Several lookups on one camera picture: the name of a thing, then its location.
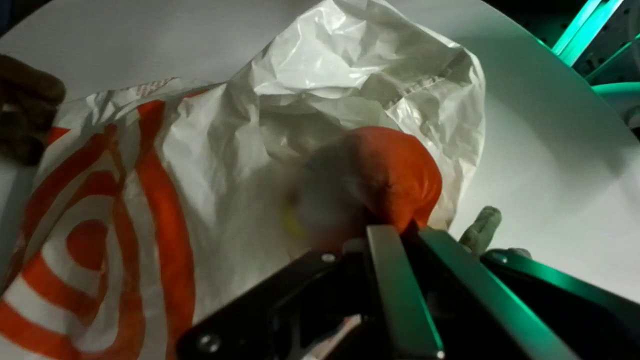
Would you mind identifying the brown crumpled paper bag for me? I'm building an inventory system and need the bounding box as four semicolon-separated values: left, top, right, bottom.
0;54;65;166

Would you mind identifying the white round table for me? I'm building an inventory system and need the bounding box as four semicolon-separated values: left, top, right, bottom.
0;0;640;297

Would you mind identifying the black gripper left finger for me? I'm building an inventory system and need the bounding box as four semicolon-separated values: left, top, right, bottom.
365;226;445;360

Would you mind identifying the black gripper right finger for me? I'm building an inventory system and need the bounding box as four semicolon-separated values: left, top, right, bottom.
420;229;577;360

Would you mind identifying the orange peach toy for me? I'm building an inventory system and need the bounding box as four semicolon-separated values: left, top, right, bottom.
296;126;441;247

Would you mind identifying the white orange plastic bag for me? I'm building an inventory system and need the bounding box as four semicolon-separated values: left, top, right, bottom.
0;0;483;360

